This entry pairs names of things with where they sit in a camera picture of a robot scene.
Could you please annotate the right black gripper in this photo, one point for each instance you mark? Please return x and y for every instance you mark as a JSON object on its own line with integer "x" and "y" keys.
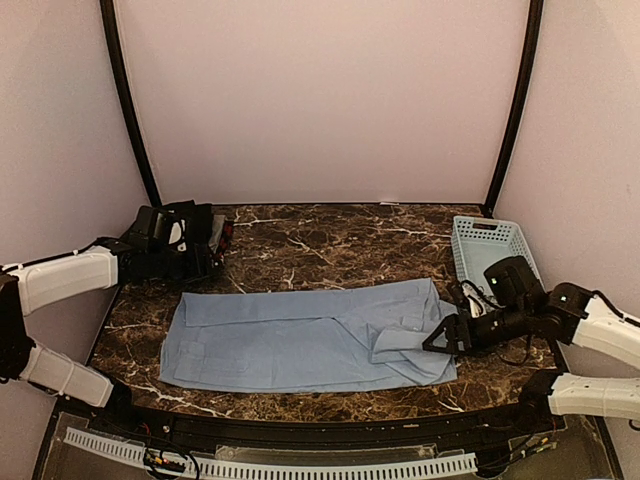
{"x": 453, "y": 325}

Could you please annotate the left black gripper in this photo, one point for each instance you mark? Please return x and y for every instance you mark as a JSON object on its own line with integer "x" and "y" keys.
{"x": 200, "y": 266}

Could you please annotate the light blue long sleeve shirt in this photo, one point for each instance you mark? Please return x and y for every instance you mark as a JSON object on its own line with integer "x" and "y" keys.
{"x": 326, "y": 341}

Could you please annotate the light blue plastic basket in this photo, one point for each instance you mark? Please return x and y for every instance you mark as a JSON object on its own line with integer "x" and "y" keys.
{"x": 478, "y": 243}

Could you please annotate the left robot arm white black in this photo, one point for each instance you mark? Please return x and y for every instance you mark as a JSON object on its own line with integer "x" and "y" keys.
{"x": 141, "y": 253}

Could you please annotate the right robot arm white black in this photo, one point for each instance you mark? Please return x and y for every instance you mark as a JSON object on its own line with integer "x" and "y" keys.
{"x": 569, "y": 314}

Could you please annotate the folded black red printed shirt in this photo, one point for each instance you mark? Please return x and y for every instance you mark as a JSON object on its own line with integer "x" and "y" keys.
{"x": 224, "y": 242}

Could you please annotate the folded grey shirt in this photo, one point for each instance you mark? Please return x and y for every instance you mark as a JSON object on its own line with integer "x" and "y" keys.
{"x": 218, "y": 220}

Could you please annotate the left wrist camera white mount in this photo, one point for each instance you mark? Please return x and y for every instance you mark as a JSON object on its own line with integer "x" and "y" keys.
{"x": 178, "y": 236}

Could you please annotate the black front rail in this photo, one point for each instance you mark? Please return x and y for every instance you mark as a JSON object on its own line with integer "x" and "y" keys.
{"x": 457, "y": 415}

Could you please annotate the small circuit board with wires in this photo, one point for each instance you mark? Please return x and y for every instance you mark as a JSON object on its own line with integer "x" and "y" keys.
{"x": 170, "y": 461}

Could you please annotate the white slotted cable duct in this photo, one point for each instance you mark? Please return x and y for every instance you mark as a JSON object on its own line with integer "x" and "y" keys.
{"x": 236, "y": 463}

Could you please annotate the left black frame post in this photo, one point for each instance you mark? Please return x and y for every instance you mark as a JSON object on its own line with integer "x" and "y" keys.
{"x": 128, "y": 110}

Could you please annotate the black frame post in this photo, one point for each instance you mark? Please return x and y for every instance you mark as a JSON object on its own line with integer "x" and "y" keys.
{"x": 128, "y": 110}
{"x": 526, "y": 65}

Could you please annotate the right black frame post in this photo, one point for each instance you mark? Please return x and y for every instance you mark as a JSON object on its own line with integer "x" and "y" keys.
{"x": 526, "y": 65}

